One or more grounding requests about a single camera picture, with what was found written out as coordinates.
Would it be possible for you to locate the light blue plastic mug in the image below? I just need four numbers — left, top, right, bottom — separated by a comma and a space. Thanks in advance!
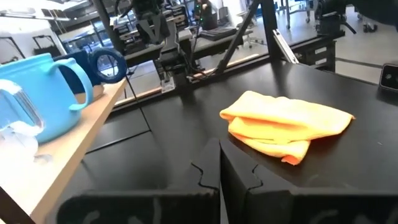
0, 52, 94, 144

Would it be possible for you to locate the wooden shelf with black legs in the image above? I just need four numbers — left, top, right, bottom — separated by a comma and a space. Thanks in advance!
0, 77, 129, 224

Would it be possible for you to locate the clear plastic mug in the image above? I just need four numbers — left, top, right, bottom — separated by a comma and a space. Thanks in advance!
0, 79, 44, 166

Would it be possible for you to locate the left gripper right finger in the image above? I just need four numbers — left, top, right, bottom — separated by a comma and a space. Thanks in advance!
220, 139, 398, 224

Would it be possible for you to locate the white machine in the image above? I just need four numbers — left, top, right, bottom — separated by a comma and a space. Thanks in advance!
0, 17, 68, 65

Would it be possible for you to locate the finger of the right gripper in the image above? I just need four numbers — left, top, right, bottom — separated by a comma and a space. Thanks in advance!
136, 21, 155, 44
152, 20, 171, 43

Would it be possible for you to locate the yellow cloth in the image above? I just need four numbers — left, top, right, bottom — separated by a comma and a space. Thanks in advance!
219, 90, 355, 166

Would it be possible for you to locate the grey office desk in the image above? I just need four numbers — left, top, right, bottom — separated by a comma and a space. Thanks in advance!
124, 26, 254, 68

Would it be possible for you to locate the dark blue mug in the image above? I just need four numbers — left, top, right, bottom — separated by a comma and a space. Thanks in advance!
52, 47, 128, 96

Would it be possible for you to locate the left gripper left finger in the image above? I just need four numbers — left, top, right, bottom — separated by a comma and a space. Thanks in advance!
55, 139, 221, 224

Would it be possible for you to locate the black table camera box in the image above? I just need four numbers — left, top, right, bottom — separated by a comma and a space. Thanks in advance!
379, 63, 398, 91

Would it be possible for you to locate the black cabinet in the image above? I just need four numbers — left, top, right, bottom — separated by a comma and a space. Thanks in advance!
292, 35, 337, 73

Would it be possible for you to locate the person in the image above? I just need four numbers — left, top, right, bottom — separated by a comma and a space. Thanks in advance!
195, 0, 218, 31

